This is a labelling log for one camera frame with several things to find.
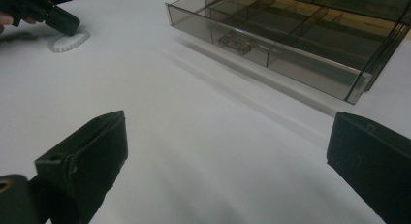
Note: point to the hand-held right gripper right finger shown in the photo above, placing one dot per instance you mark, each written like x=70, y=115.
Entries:
x=374, y=162

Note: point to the smoky transparent drawer cabinet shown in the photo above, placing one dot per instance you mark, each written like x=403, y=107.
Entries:
x=371, y=4

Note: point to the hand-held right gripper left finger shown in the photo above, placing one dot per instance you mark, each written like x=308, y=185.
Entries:
x=87, y=159

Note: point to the white table mat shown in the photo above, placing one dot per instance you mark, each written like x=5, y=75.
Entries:
x=194, y=120

